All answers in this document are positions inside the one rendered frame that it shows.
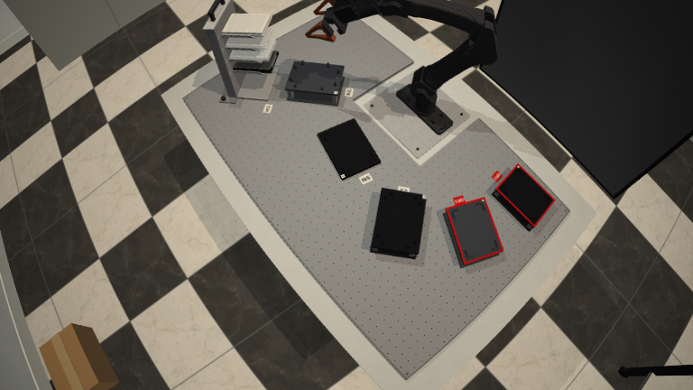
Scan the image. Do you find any white microplate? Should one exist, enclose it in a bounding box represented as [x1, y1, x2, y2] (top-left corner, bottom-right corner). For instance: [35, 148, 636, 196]
[222, 14, 273, 37]

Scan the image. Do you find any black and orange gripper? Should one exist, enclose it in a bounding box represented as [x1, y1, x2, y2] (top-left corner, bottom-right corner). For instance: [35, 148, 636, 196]
[305, 0, 363, 42]

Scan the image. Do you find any grey shelf rack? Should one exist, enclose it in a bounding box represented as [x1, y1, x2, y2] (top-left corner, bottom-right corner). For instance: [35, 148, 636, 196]
[205, 0, 279, 101]

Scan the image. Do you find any black microplate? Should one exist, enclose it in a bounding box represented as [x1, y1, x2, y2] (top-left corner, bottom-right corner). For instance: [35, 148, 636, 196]
[233, 51, 279, 73]

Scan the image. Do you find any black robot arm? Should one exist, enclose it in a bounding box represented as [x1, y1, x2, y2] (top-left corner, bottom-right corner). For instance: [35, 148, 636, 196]
[333, 0, 497, 135]

